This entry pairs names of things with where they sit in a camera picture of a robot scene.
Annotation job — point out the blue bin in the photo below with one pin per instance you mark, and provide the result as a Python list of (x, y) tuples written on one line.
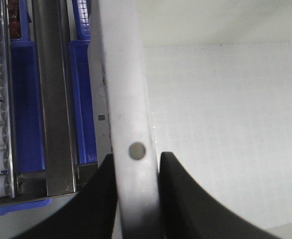
[(83, 108), (29, 162)]

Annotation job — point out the blue bin upper left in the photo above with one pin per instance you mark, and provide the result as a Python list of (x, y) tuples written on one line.
[(29, 162)]

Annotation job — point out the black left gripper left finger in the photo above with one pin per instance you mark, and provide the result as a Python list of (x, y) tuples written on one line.
[(89, 215)]

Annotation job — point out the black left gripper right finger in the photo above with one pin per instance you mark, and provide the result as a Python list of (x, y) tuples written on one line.
[(189, 212)]

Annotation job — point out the blue bin lower middle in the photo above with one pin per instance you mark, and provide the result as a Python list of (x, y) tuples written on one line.
[(83, 108)]

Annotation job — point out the white Totelife plastic tote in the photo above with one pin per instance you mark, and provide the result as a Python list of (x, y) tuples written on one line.
[(209, 81)]

